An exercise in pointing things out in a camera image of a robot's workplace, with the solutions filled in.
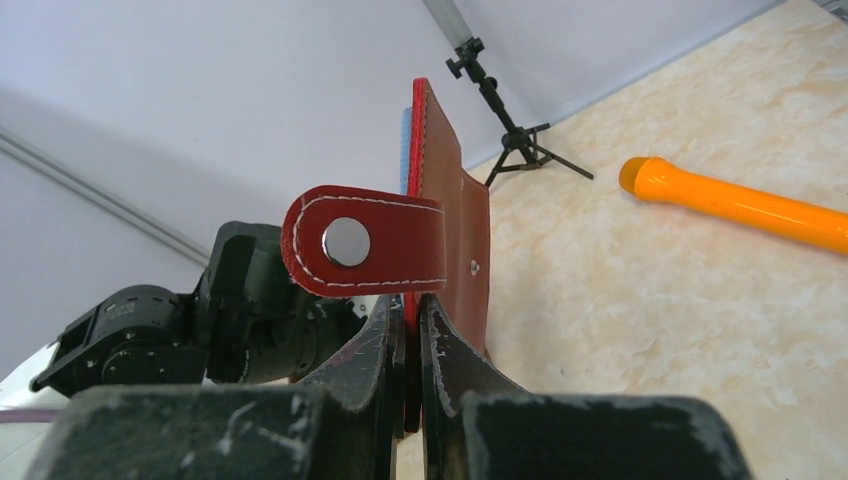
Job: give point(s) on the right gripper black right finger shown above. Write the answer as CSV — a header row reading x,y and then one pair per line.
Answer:
x,y
479,424

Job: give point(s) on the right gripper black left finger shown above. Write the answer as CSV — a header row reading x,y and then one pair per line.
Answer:
x,y
339,422

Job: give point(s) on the red leather card holder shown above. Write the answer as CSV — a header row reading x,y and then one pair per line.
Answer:
x,y
432,237

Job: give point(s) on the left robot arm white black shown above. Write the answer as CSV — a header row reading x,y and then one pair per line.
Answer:
x,y
245,322

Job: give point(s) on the black tripod stand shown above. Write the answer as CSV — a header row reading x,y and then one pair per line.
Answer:
x,y
521,148

